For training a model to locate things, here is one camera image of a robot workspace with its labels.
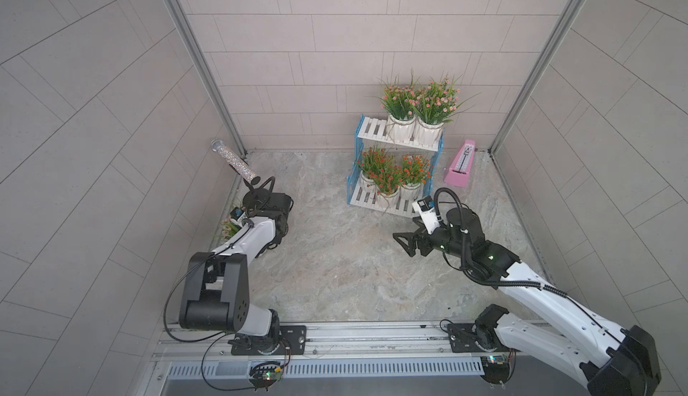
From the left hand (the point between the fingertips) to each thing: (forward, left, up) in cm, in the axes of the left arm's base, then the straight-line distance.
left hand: (263, 231), depth 89 cm
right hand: (-7, -45, +14) cm, 47 cm away
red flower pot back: (+19, -36, +15) cm, 44 cm away
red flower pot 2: (+17, -52, +13) cm, 56 cm away
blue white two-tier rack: (+23, -36, +24) cm, 49 cm away
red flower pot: (+11, -41, +14) cm, 45 cm away
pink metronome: (+24, -71, +5) cm, 75 cm away
